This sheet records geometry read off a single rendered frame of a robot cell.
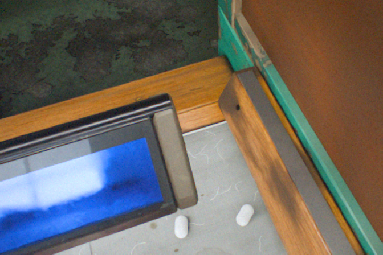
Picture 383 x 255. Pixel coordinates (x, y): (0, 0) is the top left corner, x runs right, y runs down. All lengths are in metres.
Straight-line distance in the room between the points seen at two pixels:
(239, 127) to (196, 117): 0.11
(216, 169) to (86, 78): 1.22
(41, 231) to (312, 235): 0.30
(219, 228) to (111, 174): 0.36
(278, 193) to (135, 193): 0.29
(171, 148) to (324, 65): 0.24
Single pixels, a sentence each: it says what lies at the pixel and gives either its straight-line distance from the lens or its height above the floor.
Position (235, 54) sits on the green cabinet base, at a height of 0.80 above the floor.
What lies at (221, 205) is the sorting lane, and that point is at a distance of 0.62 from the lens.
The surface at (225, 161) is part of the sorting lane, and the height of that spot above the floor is 0.74.
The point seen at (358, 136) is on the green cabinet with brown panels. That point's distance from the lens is 0.44.
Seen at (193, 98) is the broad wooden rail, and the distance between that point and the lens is 0.69.
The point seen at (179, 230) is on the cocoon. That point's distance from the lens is 0.59.
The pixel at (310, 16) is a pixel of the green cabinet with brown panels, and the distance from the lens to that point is 0.46.
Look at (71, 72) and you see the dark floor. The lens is 1.84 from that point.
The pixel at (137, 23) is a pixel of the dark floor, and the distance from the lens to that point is 1.97.
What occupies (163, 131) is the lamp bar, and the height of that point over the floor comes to 1.10.
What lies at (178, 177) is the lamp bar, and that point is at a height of 1.07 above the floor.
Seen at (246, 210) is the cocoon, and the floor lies 0.76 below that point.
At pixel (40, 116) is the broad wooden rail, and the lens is 0.72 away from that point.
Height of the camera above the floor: 1.31
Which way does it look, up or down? 54 degrees down
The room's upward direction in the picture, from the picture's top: 6 degrees counter-clockwise
